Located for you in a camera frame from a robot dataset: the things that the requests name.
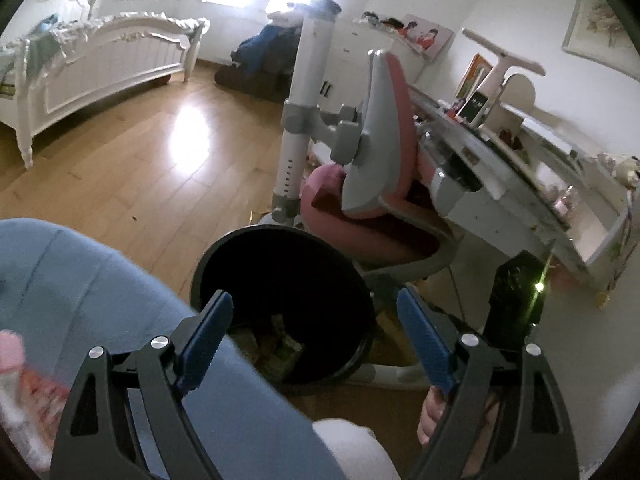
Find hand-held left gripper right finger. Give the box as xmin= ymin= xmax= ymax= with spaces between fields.
xmin=396 ymin=287 xmax=581 ymax=480

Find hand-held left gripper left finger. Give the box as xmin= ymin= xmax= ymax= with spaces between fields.
xmin=50 ymin=289 xmax=235 ymax=480

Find black round trash bin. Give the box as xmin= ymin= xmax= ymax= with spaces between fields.
xmin=190 ymin=226 xmax=376 ymax=396

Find person's right hand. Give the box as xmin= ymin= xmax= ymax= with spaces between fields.
xmin=417 ymin=387 xmax=451 ymax=447

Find crumpled brown paper scraps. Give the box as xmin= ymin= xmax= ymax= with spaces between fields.
xmin=229 ymin=312 xmax=306 ymax=382

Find blue round stool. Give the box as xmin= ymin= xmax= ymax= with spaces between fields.
xmin=0 ymin=218 xmax=333 ymax=480

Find white and grey desk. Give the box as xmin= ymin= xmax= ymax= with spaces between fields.
xmin=270 ymin=10 xmax=640 ymax=307

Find white cloth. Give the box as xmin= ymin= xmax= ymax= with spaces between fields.
xmin=310 ymin=419 xmax=402 ymax=480

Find pink printed packet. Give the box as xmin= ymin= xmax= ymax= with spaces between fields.
xmin=0 ymin=330 xmax=68 ymax=472

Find small black display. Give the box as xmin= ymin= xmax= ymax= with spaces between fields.
xmin=457 ymin=92 xmax=489 ymax=122

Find pink and grey chair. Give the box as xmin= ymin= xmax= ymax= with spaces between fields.
xmin=300 ymin=49 xmax=483 ymax=391

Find orange framed picture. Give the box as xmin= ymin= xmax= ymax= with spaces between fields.
xmin=454 ymin=54 xmax=494 ymax=101

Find white desk lamp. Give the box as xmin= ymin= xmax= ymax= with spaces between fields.
xmin=462 ymin=27 xmax=547 ymax=128

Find dark brown floor cushion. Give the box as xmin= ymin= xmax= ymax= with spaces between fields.
xmin=215 ymin=62 xmax=296 ymax=106

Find white wooden bed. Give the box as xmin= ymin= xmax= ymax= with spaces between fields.
xmin=0 ymin=12 xmax=211 ymax=170

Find framed flower picture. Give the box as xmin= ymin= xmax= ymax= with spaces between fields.
xmin=562 ymin=0 xmax=640 ymax=77

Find white cabinet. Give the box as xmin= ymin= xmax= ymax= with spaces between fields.
xmin=320 ymin=19 xmax=436 ymax=111

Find pile of clothes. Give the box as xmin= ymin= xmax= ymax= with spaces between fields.
xmin=231 ymin=0 xmax=342 ymax=78

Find pale green blanket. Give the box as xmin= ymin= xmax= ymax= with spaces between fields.
xmin=0 ymin=19 xmax=68 ymax=88

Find wall poster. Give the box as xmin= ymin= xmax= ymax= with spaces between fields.
xmin=399 ymin=14 xmax=455 ymax=54

